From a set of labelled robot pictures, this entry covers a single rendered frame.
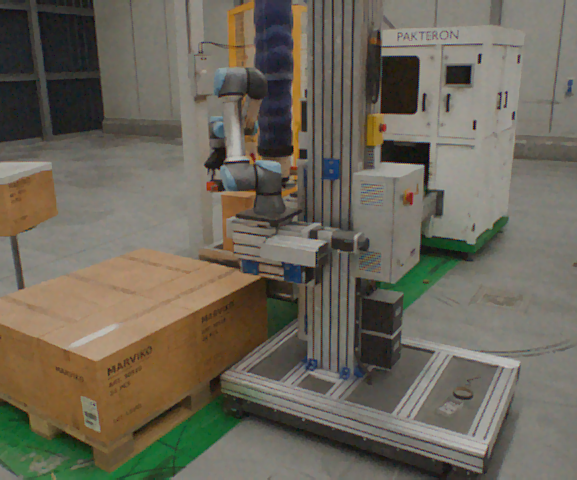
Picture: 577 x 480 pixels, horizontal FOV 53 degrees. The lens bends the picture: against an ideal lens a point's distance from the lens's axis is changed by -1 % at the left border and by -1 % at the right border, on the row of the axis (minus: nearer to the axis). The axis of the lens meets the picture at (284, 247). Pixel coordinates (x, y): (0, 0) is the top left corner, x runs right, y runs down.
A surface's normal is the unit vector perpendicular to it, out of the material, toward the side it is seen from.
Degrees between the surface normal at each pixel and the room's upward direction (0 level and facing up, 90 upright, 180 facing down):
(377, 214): 90
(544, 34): 90
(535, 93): 90
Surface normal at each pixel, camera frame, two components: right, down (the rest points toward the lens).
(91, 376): -0.55, 0.25
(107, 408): 0.83, 0.15
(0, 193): -0.15, 0.29
